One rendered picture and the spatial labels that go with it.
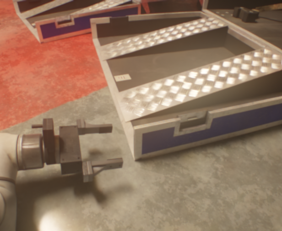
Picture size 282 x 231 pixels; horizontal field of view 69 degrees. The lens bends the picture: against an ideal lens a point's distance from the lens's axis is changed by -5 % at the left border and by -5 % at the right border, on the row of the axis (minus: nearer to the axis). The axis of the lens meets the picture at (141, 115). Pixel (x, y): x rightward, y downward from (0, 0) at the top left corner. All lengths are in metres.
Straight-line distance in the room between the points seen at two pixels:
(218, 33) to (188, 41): 0.20
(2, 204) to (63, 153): 0.17
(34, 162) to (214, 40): 1.20
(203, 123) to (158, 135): 0.15
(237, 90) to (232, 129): 0.22
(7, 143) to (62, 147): 0.12
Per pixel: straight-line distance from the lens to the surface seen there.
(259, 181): 0.75
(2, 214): 0.49
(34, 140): 0.56
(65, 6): 2.19
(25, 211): 0.65
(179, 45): 1.31
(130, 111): 0.82
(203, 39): 1.38
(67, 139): 0.58
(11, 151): 0.56
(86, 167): 0.53
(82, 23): 1.61
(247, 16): 1.55
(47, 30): 1.55
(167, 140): 0.66
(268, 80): 1.04
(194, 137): 0.71
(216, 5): 1.78
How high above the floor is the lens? 0.54
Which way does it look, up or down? 40 degrees down
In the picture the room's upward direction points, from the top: 3 degrees clockwise
